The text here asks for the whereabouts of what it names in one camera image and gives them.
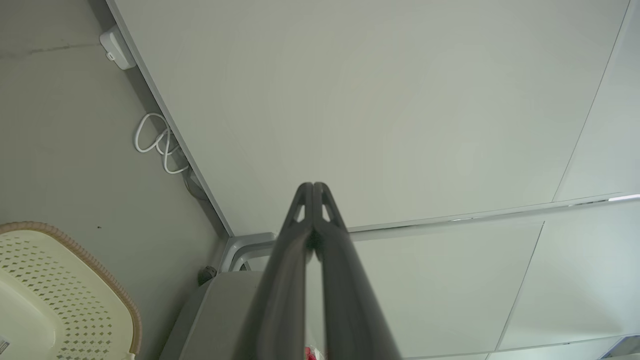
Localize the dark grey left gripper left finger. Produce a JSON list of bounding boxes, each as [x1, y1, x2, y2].
[[232, 182, 315, 360]]

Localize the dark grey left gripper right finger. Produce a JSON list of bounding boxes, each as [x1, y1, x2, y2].
[[312, 182, 404, 360]]

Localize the cream perforated laundry basket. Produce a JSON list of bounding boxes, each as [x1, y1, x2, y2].
[[0, 221, 143, 360]]

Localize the grey fabric sofa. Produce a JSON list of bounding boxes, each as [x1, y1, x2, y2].
[[159, 270, 311, 360]]

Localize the black caster wheel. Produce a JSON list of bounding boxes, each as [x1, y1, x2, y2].
[[197, 265, 219, 287]]

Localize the small white plastic box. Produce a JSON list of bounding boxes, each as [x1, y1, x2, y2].
[[99, 25, 137, 71]]

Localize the white partition panel grey frame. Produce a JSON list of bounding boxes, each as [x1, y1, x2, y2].
[[219, 194, 640, 360], [104, 0, 640, 237]]

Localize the white cable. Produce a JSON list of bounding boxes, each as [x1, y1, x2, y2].
[[133, 112, 192, 175]]

